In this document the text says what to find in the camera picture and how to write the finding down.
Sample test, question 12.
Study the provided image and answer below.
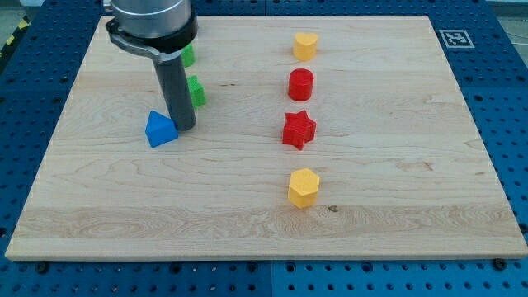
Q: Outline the green circle block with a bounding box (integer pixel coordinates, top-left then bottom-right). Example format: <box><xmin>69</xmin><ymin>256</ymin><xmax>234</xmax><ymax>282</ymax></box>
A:
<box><xmin>181</xmin><ymin>44</ymin><xmax>196</xmax><ymax>68</ymax></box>

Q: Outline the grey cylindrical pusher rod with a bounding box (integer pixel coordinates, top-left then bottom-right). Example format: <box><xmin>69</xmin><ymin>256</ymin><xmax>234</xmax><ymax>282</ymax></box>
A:
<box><xmin>153</xmin><ymin>56</ymin><xmax>196</xmax><ymax>131</ymax></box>

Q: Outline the blue triangle block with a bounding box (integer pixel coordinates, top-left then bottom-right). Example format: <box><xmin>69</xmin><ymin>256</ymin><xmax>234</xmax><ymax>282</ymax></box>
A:
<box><xmin>145</xmin><ymin>111</ymin><xmax>179</xmax><ymax>148</ymax></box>

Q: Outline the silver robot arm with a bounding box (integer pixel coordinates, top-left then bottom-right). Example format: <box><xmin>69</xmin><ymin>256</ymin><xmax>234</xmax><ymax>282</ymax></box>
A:
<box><xmin>106</xmin><ymin>0</ymin><xmax>198</xmax><ymax>131</ymax></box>

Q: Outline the white fiducial marker tag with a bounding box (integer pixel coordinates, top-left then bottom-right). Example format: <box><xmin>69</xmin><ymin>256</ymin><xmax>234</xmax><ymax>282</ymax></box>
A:
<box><xmin>439</xmin><ymin>29</ymin><xmax>474</xmax><ymax>49</ymax></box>

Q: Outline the red cylinder block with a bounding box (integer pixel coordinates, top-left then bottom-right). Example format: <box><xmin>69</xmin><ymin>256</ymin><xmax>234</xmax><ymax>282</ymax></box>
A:
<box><xmin>288</xmin><ymin>68</ymin><xmax>314</xmax><ymax>101</ymax></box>

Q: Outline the yellow hexagon block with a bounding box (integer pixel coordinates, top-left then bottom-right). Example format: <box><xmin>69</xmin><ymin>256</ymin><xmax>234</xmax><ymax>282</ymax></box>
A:
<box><xmin>288</xmin><ymin>168</ymin><xmax>320</xmax><ymax>209</ymax></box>

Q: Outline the green star block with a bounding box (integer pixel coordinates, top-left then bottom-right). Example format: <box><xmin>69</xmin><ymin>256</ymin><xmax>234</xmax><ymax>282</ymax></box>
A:
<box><xmin>186</xmin><ymin>75</ymin><xmax>206</xmax><ymax>107</ymax></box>

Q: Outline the wooden board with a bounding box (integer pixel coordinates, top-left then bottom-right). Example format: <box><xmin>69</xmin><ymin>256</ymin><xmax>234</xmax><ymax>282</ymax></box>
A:
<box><xmin>6</xmin><ymin>16</ymin><xmax>527</xmax><ymax>262</ymax></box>

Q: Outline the yellow heart block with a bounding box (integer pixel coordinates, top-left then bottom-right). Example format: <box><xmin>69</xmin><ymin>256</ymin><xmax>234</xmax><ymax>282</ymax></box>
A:
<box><xmin>293</xmin><ymin>32</ymin><xmax>318</xmax><ymax>61</ymax></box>

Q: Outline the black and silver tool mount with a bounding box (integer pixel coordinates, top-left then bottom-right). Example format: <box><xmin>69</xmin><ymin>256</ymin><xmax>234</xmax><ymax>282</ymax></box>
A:
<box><xmin>106</xmin><ymin>12</ymin><xmax>198</xmax><ymax>61</ymax></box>

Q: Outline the red star block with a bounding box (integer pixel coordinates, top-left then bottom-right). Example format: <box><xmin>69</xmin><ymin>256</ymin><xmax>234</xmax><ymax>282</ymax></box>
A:
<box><xmin>282</xmin><ymin>110</ymin><xmax>317</xmax><ymax>150</ymax></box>

